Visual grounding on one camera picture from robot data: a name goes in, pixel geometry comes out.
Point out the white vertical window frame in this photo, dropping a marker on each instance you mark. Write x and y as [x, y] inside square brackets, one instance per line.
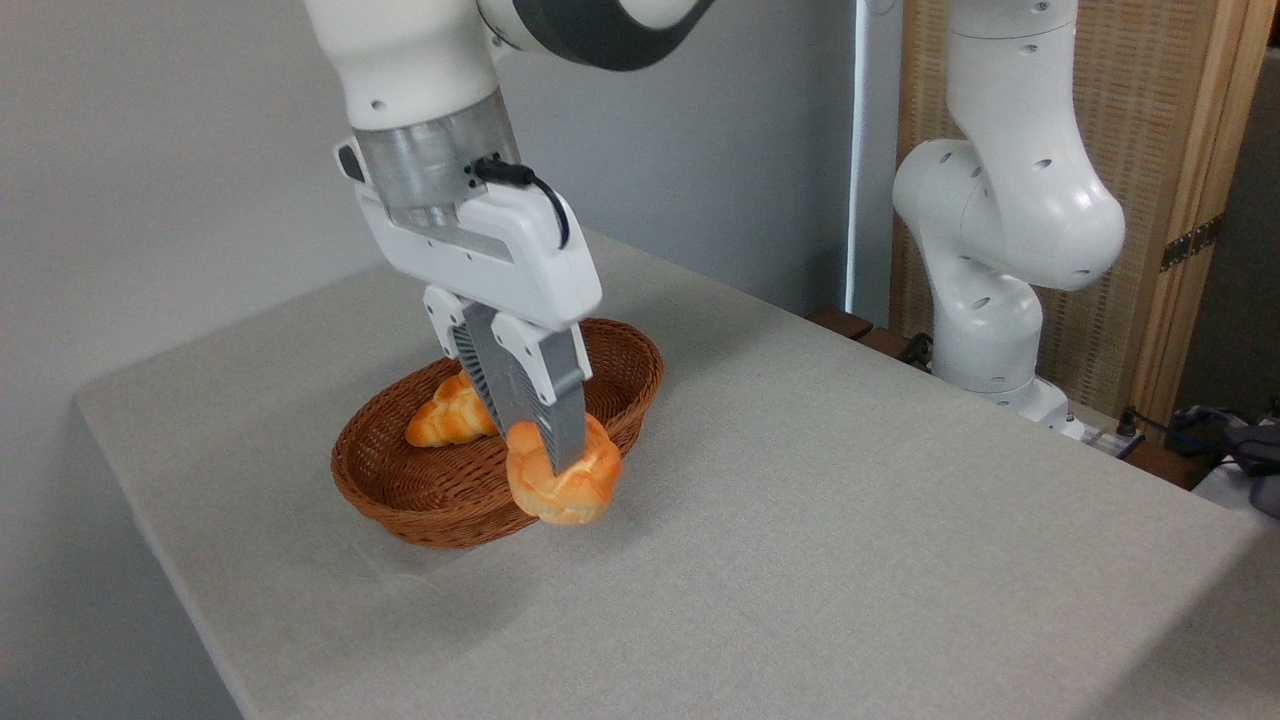
[870, 150]

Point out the dark grey bag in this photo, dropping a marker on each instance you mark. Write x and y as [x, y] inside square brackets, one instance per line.
[1260, 460]

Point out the long twisted bread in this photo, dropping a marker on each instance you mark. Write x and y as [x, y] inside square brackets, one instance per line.
[445, 420]

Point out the brown wicker basket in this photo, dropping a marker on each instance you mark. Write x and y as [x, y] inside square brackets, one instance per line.
[400, 500]

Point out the round braided bread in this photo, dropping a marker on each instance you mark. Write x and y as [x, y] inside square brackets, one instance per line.
[575, 498]

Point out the white power strip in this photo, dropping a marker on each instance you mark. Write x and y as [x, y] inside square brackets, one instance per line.
[1110, 440]

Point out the metal screen hinge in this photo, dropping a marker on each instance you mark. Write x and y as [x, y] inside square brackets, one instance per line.
[1190, 243]

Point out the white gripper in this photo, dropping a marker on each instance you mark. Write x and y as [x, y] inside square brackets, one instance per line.
[490, 260]

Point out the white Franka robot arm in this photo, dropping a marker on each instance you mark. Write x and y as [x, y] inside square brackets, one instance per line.
[1000, 200]

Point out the wooden folding screen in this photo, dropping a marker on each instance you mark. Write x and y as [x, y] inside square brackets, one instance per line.
[1160, 100]

